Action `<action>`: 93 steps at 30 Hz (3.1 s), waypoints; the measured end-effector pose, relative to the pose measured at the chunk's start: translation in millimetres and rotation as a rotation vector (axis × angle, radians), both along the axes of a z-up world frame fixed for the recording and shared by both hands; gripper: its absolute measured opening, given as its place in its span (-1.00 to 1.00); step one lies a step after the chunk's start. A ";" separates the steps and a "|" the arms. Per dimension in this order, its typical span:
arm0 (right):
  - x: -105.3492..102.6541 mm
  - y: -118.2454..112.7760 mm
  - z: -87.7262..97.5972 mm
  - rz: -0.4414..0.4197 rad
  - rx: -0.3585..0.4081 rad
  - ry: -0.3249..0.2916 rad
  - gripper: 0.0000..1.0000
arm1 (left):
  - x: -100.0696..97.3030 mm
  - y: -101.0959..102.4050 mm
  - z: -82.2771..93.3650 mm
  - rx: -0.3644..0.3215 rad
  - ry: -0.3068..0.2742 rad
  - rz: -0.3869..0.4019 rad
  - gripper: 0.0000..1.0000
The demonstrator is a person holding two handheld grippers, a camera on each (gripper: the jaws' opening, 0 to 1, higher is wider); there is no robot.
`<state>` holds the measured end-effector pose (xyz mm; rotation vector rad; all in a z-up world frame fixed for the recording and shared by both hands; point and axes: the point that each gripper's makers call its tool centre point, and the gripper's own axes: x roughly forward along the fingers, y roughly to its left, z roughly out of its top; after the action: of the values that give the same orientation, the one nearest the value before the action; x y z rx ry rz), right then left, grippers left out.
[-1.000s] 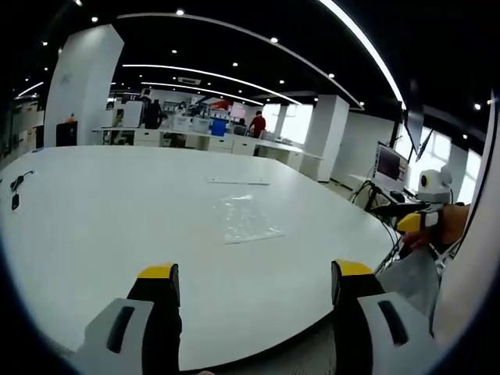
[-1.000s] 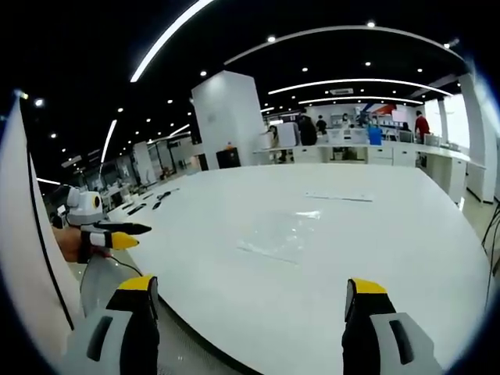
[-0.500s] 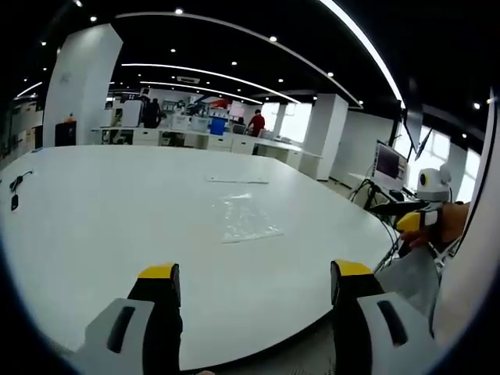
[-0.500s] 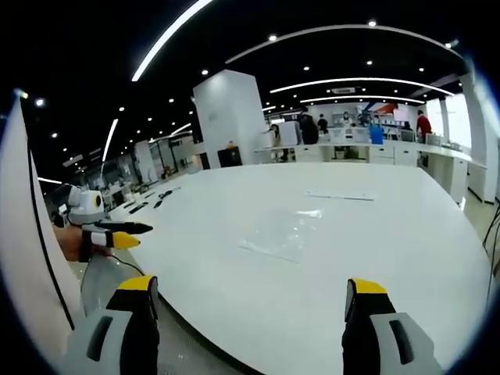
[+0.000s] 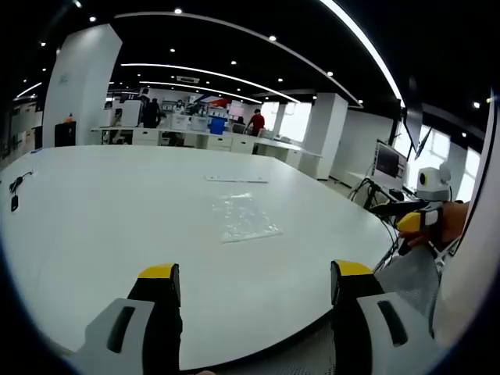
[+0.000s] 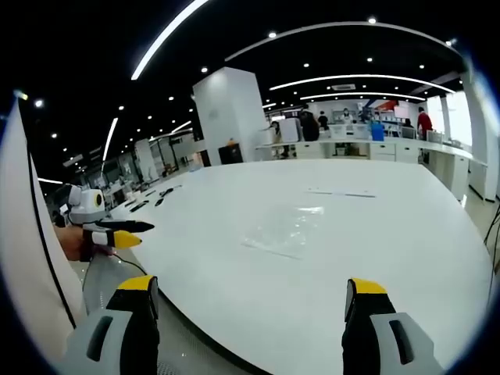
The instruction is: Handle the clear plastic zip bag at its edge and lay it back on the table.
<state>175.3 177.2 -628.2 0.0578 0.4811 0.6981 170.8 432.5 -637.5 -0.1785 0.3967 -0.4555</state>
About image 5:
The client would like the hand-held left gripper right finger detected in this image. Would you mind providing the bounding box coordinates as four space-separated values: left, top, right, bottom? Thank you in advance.
330 259 435 375

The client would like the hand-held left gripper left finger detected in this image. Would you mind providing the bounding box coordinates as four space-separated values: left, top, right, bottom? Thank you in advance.
76 262 184 375

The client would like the wrinkled clear food packaging bag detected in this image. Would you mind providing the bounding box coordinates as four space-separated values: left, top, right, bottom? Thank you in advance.
212 190 284 245

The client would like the computer monitor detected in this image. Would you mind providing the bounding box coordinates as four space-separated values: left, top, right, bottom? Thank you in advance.
371 139 410 189

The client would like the row of white desks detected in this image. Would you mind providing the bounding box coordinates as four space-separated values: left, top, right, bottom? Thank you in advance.
90 123 325 181

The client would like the clear plastic storage bin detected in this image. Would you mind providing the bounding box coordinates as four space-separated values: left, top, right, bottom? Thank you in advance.
167 112 188 130

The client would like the blue plastic bin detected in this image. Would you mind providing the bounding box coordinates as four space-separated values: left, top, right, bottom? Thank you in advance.
208 116 228 136

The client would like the black cabinet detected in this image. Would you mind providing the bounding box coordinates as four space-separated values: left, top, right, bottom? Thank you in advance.
53 120 78 148

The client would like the black stand with cables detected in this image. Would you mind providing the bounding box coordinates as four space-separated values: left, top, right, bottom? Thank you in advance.
348 176 430 231

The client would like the black cable with adapter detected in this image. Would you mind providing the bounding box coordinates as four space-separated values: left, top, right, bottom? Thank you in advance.
8 170 34 214

